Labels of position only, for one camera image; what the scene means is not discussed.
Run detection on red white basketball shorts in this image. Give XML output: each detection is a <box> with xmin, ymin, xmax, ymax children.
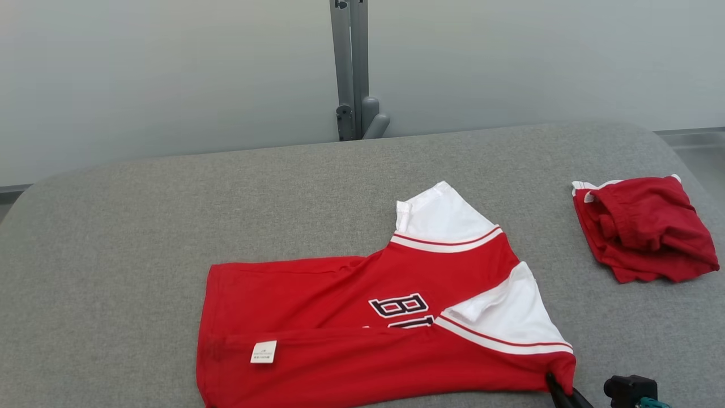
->
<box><xmin>571</xmin><ymin>174</ymin><xmax>720</xmax><ymax>284</ymax></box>

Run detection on red Bulls 23 jersey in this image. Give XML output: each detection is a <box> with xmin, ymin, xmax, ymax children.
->
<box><xmin>195</xmin><ymin>181</ymin><xmax>577</xmax><ymax>408</ymax></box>

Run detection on grey fabric sofa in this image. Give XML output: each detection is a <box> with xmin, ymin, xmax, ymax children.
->
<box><xmin>0</xmin><ymin>121</ymin><xmax>725</xmax><ymax>408</ymax></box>

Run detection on grey metal post with hinge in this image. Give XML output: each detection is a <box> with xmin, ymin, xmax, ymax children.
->
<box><xmin>329</xmin><ymin>0</ymin><xmax>391</xmax><ymax>142</ymax></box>

